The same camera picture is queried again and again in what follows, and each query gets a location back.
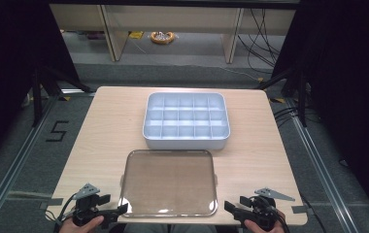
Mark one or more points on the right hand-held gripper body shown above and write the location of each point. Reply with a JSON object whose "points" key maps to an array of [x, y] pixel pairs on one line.
{"points": [[263, 208]]}

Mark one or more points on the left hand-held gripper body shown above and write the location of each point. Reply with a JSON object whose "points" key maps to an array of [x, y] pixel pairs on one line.
{"points": [[84, 207]]}

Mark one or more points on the transparent plastic lid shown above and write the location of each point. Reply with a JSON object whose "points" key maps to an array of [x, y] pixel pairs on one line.
{"points": [[169, 183]]}

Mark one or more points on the person's left hand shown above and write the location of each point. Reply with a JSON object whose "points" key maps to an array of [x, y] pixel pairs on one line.
{"points": [[80, 226]]}

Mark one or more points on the person's right hand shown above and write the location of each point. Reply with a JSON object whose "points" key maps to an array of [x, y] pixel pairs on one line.
{"points": [[257, 228]]}

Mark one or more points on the grey tape strip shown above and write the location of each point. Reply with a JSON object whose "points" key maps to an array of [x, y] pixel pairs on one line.
{"points": [[301, 209], [50, 203]]}

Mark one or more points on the white compartment storage box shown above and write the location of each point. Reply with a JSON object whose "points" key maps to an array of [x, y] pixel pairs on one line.
{"points": [[185, 121]]}

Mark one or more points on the black tripod stand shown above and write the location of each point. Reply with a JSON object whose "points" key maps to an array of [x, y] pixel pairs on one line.
{"points": [[45, 87], [297, 87]]}

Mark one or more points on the black curtain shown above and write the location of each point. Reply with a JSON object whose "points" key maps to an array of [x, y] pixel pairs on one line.
{"points": [[14, 64], [351, 81]]}

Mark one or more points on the yellow flat item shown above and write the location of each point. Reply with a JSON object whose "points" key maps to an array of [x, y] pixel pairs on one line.
{"points": [[136, 35]]}

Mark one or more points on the aluminium floor rail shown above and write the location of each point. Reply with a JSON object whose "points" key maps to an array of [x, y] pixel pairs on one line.
{"points": [[321, 174], [14, 168]]}

